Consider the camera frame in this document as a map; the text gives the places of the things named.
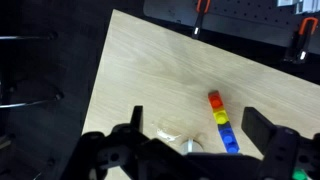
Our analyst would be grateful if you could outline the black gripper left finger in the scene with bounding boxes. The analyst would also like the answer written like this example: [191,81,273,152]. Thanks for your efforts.
[59,105,151,180]

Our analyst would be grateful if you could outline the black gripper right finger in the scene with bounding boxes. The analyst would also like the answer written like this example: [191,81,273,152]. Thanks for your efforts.
[241,106,320,180]

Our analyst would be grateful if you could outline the red yellow blue block stack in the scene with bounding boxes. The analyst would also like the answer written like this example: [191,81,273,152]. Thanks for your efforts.
[207,89,241,154]

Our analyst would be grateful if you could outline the silver metal object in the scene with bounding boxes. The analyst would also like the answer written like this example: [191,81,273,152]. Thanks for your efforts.
[180,137,205,156]

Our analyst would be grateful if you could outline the orange and black clamp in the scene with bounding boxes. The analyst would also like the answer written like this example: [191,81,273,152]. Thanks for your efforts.
[283,16,319,64]
[191,0,213,39]

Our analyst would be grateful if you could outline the black office chair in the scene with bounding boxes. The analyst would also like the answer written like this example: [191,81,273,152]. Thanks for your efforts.
[0,31,65,111]

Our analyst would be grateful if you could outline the black perforated board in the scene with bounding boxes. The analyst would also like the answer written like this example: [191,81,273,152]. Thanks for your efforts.
[143,0,320,56]

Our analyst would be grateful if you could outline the aluminium bracket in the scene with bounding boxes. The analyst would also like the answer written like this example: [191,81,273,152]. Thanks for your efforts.
[276,0,296,8]

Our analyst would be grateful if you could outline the ribbed aluminium rail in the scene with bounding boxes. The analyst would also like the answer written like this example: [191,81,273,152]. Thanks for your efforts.
[294,0,320,15]

